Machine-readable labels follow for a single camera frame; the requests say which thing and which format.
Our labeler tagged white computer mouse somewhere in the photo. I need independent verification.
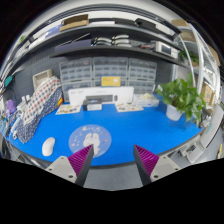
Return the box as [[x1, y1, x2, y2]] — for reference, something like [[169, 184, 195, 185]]
[[41, 136, 57, 157]]

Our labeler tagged yellow card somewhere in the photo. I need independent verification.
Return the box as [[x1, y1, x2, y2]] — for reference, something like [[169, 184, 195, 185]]
[[100, 75, 122, 88]]

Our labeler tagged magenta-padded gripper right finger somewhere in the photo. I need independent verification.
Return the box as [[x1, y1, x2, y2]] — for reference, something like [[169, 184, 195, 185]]
[[132, 144, 182, 187]]

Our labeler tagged purple object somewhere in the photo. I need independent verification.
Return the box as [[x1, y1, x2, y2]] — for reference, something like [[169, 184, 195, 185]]
[[5, 99, 17, 115]]

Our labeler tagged colourful picture card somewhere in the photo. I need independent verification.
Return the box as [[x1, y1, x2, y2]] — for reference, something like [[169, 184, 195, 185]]
[[55, 103, 82, 116], [114, 102, 144, 113]]

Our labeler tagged plaid checkered cloth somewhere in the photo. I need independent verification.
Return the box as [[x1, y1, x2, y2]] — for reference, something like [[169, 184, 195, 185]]
[[23, 75, 63, 126]]

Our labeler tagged potted green plant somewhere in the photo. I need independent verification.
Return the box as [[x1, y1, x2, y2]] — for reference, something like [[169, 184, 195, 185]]
[[154, 73, 207, 124]]

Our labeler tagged clear tissue pack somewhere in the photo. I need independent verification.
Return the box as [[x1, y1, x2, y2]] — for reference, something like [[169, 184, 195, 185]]
[[133, 93, 160, 108]]

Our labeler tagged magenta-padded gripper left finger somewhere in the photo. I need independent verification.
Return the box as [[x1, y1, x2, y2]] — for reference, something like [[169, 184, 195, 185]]
[[45, 143, 95, 187]]

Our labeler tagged teal object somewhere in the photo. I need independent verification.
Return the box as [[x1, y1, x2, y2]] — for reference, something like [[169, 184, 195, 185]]
[[3, 74, 14, 88]]

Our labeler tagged white wire basket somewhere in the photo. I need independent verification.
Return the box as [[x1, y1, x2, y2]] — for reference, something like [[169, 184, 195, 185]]
[[32, 68, 54, 91]]

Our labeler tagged white metal rack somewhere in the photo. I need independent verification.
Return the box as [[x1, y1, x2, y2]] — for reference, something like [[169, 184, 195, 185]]
[[173, 19, 222, 108]]

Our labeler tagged long white keyboard box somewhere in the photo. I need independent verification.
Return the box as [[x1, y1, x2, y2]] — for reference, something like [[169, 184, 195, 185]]
[[67, 86, 135, 105]]

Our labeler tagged navy polka dot cloth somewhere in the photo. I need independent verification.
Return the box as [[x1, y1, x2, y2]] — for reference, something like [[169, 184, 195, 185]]
[[15, 87, 64, 144]]

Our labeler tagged small dark box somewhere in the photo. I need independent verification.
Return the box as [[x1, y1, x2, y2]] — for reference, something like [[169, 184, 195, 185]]
[[82, 97, 103, 112]]

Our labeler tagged round blue bunny mouse pad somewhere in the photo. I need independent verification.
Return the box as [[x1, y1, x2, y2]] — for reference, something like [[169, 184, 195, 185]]
[[68, 124, 113, 158]]

